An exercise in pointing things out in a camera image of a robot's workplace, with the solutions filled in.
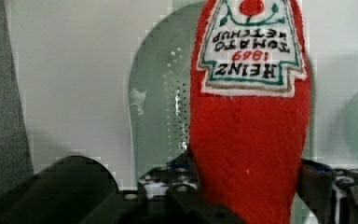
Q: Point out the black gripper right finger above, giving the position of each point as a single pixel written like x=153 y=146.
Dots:
x=330 y=194

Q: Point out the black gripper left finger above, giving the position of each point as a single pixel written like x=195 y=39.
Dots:
x=169 y=194

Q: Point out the red plush ketchup bottle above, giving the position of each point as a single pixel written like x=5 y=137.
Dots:
x=250 y=105

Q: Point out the green perforated strainer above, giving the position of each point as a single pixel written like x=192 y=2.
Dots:
x=159 y=92

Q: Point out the black cylinder cup upper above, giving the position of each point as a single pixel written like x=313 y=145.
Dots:
x=63 y=193

